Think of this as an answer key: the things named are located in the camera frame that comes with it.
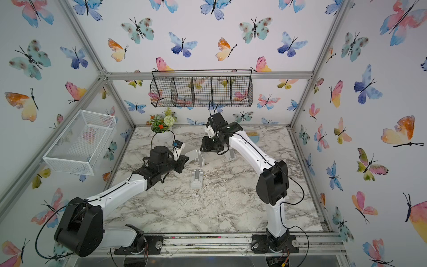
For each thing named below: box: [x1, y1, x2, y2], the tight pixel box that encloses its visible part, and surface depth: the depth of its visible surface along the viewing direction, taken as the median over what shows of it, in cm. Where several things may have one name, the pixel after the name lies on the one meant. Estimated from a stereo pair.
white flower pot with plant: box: [149, 107, 178, 145], surface depth 103 cm
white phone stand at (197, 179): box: [190, 169, 204, 190], surface depth 94 cm
